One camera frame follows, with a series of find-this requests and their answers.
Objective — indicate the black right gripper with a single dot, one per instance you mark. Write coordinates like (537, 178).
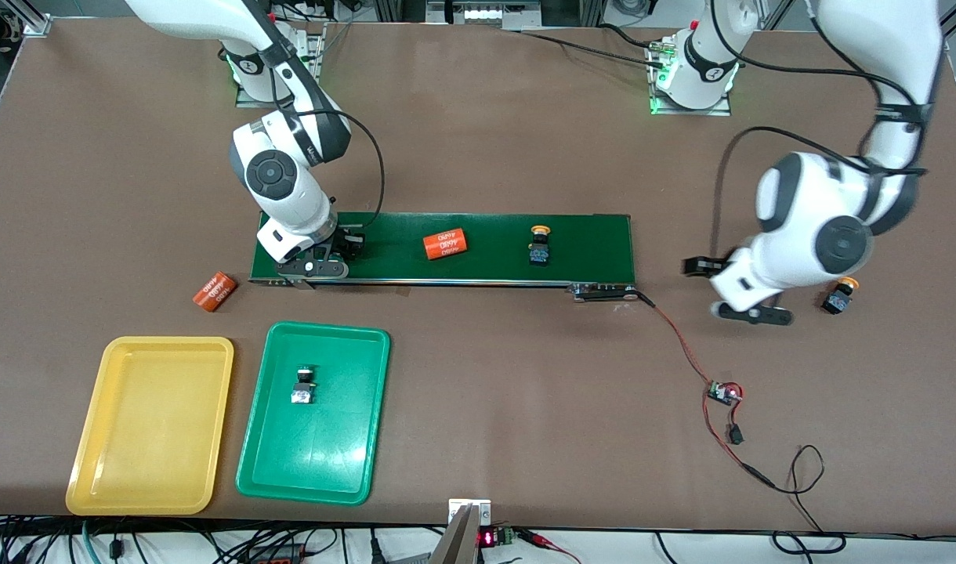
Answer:
(345, 240)

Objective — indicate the orange canister white print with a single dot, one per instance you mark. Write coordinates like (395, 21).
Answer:
(445, 244)
(215, 292)

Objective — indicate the yellow push button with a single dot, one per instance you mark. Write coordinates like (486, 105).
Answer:
(539, 253)
(838, 301)

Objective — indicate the green push button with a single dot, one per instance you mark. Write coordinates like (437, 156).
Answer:
(302, 376)

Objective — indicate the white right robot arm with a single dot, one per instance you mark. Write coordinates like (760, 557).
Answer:
(282, 176)

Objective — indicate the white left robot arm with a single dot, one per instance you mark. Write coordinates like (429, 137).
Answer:
(815, 227)

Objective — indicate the green conveyor belt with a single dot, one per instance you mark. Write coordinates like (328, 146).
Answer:
(588, 247)

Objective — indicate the small controller circuit board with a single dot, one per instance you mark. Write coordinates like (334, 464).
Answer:
(722, 392)

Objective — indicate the green plastic tray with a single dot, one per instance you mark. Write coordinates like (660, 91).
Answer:
(329, 454)

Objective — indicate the yellow plastic tray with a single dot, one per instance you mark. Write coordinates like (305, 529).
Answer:
(149, 423)

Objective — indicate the red clip lead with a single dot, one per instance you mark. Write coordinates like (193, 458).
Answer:
(537, 538)

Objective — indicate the red black power strip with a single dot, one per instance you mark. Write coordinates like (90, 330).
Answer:
(278, 558)

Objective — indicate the red digit display module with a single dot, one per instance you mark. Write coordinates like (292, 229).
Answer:
(487, 538)

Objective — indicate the aluminium profile corner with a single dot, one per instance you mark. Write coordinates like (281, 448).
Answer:
(35, 19)

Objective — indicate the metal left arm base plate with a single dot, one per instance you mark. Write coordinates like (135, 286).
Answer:
(713, 111)

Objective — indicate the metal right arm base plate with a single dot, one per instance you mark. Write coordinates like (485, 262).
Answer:
(251, 98)

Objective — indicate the aluminium frame structure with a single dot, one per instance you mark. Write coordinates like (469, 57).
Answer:
(595, 9)

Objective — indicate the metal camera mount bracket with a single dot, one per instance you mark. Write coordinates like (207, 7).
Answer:
(462, 540)

